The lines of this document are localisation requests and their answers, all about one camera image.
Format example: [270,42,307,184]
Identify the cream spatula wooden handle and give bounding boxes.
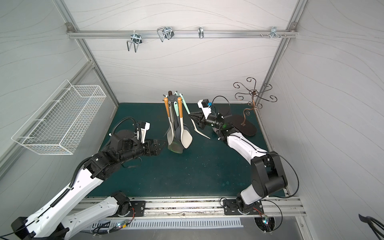
[178,97,193,149]

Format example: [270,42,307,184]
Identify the grey turner mint handle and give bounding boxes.
[167,102,184,154]

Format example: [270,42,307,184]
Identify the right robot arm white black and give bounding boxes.
[189,99,288,215]

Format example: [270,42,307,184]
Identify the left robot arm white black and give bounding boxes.
[11,117,167,240]

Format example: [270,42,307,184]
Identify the grey utensil rack stand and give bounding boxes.
[167,91,181,142]

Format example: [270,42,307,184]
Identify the bronze scroll hook stand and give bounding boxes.
[233,77,278,136]

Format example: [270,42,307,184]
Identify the small metal hook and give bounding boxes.
[198,27,204,39]

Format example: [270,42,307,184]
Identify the double metal hook middle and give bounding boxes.
[157,27,175,42]

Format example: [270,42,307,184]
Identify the double metal hook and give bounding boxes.
[127,31,143,53]
[157,27,175,42]

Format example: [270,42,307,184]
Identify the white vent strip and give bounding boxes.
[91,217,244,231]

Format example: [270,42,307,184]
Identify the double metal hook left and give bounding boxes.
[127,31,143,53]

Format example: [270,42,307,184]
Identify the metal hook right end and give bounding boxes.
[260,27,287,39]

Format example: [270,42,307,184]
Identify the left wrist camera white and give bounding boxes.
[139,121,150,144]

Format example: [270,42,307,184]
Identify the cream spoon wooden handle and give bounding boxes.
[163,96,175,146]

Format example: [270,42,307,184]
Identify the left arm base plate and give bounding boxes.
[113,201,146,218]

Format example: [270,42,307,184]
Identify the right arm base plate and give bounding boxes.
[220,198,264,216]

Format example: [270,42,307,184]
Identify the white wire basket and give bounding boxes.
[11,80,106,155]

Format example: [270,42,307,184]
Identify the aluminium cross rail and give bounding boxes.
[67,29,299,40]

